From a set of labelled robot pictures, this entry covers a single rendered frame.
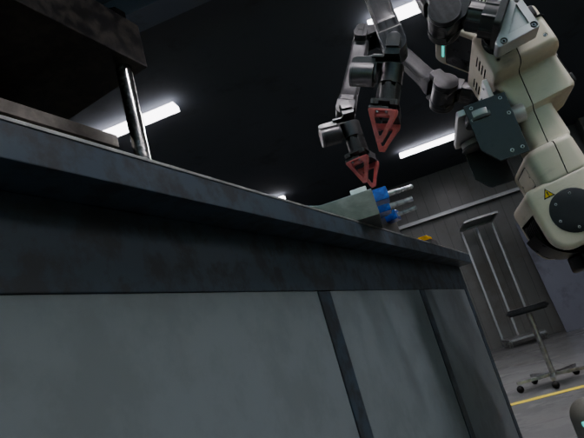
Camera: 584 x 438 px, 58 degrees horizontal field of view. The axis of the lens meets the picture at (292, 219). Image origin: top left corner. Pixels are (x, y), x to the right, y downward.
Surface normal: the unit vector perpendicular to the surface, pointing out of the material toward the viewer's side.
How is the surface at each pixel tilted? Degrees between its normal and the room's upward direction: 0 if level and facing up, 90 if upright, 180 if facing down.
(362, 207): 90
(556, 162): 90
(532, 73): 90
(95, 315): 90
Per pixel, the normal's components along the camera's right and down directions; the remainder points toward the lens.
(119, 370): 0.84, -0.36
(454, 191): -0.27, -0.20
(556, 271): -0.32, -0.42
